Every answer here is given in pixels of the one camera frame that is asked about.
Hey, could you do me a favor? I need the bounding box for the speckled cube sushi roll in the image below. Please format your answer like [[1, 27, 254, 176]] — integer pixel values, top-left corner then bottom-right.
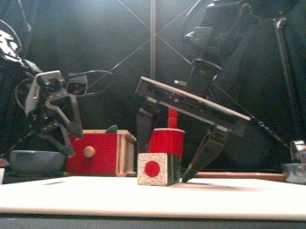
[[136, 152, 182, 187]]

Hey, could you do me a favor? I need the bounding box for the red plastic utensil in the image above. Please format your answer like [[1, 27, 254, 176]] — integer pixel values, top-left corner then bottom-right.
[[166, 107, 179, 130]]

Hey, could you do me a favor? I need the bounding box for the red plastic cup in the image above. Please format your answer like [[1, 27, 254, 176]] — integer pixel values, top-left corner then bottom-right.
[[147, 127, 187, 159]]

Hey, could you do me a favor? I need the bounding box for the red wooden drawer box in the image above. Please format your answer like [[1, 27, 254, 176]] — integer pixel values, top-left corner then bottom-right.
[[64, 128, 139, 177]]

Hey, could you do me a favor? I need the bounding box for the small green toy piece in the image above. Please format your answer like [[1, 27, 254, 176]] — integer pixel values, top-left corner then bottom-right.
[[104, 123, 119, 134]]

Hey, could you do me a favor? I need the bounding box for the grey bowl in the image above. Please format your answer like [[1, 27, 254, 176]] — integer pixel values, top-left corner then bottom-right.
[[7, 149, 68, 176]]

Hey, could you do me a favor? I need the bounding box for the white and red small object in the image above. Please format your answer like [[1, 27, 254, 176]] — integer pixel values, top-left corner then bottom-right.
[[0, 157, 9, 185]]

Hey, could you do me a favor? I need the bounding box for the round shiny metal piece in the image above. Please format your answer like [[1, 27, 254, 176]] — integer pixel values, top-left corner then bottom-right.
[[289, 140, 306, 165]]

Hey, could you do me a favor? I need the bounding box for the silver metal pot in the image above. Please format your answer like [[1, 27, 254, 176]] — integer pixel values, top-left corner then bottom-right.
[[279, 162, 306, 185]]

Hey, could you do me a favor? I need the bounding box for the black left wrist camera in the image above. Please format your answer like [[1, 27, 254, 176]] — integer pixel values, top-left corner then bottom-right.
[[65, 72, 89, 98]]

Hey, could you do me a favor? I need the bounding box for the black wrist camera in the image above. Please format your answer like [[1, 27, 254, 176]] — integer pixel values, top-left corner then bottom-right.
[[183, 26, 215, 56], [65, 72, 89, 98]]

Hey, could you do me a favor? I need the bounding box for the long wooden handle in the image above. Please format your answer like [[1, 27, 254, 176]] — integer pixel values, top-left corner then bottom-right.
[[194, 171, 287, 182]]

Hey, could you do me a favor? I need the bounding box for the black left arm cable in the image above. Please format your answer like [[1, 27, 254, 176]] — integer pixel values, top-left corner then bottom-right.
[[65, 69, 116, 97]]

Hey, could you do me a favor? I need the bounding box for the steel brace wire with turnbuckle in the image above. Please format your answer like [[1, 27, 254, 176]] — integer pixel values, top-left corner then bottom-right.
[[212, 81, 290, 149]]

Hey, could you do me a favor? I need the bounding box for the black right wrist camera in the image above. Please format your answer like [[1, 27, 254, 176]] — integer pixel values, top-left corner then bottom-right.
[[183, 26, 215, 56]]

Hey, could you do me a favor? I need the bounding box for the thin steel brace wire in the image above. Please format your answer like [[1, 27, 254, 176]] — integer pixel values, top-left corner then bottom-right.
[[85, 0, 200, 90]]

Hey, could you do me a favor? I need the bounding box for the vertical metal frame pole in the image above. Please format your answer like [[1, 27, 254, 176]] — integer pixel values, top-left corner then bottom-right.
[[150, 0, 158, 81]]

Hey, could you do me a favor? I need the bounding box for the grey metal stand post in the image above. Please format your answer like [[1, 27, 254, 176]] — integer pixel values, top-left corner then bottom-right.
[[273, 15, 305, 141]]

